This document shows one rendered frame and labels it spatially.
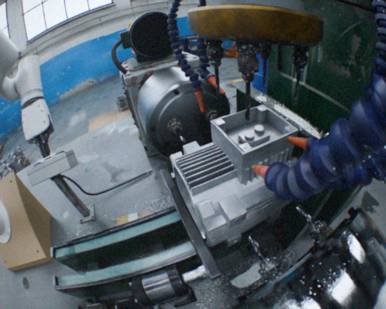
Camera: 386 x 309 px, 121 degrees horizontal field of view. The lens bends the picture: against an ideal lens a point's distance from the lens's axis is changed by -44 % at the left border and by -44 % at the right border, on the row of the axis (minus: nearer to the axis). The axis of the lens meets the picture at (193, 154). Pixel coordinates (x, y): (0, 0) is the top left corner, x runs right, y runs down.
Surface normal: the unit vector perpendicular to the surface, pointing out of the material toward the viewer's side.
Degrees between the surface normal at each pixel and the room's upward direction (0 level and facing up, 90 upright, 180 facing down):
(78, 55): 90
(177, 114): 90
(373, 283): 2
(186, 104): 90
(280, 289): 39
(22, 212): 44
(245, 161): 90
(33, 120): 61
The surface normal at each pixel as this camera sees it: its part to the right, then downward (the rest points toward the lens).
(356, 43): -0.91, 0.34
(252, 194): -0.11, -0.74
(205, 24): -0.80, 0.47
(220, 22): -0.62, 0.58
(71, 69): 0.47, 0.55
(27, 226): 0.25, -0.14
